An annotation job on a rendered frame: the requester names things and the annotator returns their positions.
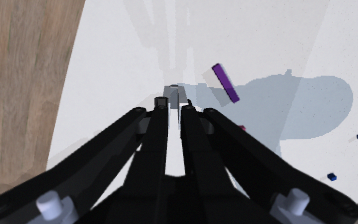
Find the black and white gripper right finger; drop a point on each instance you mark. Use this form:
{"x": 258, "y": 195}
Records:
{"x": 288, "y": 194}

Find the grey rod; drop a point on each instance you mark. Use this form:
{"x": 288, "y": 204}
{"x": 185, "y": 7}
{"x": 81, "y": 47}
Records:
{"x": 174, "y": 97}

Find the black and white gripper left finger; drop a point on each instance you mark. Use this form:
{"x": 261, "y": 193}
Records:
{"x": 64, "y": 193}

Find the purple rod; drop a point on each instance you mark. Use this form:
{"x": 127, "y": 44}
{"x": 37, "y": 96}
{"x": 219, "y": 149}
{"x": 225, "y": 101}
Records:
{"x": 225, "y": 82}

